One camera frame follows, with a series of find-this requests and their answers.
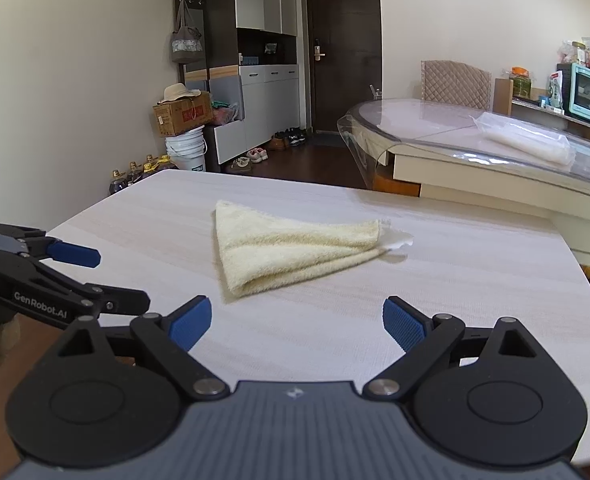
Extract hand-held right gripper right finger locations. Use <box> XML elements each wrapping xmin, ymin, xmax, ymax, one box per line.
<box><xmin>362</xmin><ymin>296</ymin><xmax>536</xmax><ymax>402</ymax></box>

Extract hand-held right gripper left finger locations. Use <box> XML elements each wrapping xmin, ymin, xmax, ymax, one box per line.
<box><xmin>55</xmin><ymin>295</ymin><xmax>229</xmax><ymax>401</ymax></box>

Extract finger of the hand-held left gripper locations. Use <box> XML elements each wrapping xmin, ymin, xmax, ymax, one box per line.
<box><xmin>0</xmin><ymin>223</ymin><xmax>101</xmax><ymax>268</ymax></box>
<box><xmin>40</xmin><ymin>264</ymin><xmax>151</xmax><ymax>322</ymax></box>

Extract cream terry towel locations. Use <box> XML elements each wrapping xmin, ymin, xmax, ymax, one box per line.
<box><xmin>211</xmin><ymin>200</ymin><xmax>415</xmax><ymax>299</ymax></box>

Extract cluster of oil bottles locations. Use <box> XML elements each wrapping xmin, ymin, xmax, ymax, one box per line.
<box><xmin>108</xmin><ymin>154</ymin><xmax>177</xmax><ymax>196</ymax></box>

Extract wooden stool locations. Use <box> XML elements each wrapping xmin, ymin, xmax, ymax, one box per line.
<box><xmin>372</xmin><ymin>165</ymin><xmax>421</xmax><ymax>199</ymax></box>

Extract white plastic bucket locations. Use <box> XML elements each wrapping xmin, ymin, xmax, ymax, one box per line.
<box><xmin>164</xmin><ymin>125</ymin><xmax>209</xmax><ymax>174</ymax></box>

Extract cream dining table glass top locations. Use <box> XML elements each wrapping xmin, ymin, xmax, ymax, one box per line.
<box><xmin>336</xmin><ymin>99</ymin><xmax>590</xmax><ymax>272</ymax></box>

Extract large printed cardboard box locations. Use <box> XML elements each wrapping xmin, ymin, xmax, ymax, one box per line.
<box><xmin>152</xmin><ymin>91</ymin><xmax>214</xmax><ymax>138</ymax></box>

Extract row of shoes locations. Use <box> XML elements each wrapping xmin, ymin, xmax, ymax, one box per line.
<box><xmin>224</xmin><ymin>126</ymin><xmax>308</xmax><ymax>175</ymax></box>

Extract straw hat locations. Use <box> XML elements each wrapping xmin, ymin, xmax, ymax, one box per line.
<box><xmin>157</xmin><ymin>82</ymin><xmax>202</xmax><ymax>106</ymax></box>

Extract colourful cloth pile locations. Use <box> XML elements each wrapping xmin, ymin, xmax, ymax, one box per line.
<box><xmin>210</xmin><ymin>100</ymin><xmax>240</xmax><ymax>126</ymax></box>

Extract clear plastic bag white contents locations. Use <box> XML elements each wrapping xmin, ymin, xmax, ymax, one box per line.
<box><xmin>469</xmin><ymin>111</ymin><xmax>576</xmax><ymax>167</ymax></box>

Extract grey hanging bag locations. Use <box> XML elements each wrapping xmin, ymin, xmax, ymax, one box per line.
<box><xmin>168</xmin><ymin>0</ymin><xmax>205</xmax><ymax>65</ymax></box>

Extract beige quilted chair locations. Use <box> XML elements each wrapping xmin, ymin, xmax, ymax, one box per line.
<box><xmin>421</xmin><ymin>59</ymin><xmax>492</xmax><ymax>111</ymax></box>

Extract grey white hall cabinet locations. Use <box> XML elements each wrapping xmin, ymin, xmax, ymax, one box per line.
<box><xmin>172</xmin><ymin>0</ymin><xmax>301</xmax><ymax>166</ymax></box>

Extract small brown cardboard box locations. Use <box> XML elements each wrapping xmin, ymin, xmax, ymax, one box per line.
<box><xmin>493</xmin><ymin>78</ymin><xmax>514</xmax><ymax>115</ymax></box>

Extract wooden side shelf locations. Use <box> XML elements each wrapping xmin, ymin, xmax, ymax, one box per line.
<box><xmin>511</xmin><ymin>97</ymin><xmax>590</xmax><ymax>139</ymax></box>

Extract orange lid glass jar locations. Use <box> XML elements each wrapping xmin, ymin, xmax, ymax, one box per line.
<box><xmin>509</xmin><ymin>66</ymin><xmax>532</xmax><ymax>99</ymax></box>

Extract white red snack packet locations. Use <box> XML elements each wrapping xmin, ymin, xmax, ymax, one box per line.
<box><xmin>547</xmin><ymin>72</ymin><xmax>566</xmax><ymax>109</ymax></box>

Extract dark brown door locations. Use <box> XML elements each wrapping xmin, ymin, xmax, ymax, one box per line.
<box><xmin>306</xmin><ymin>0</ymin><xmax>384</xmax><ymax>137</ymax></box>

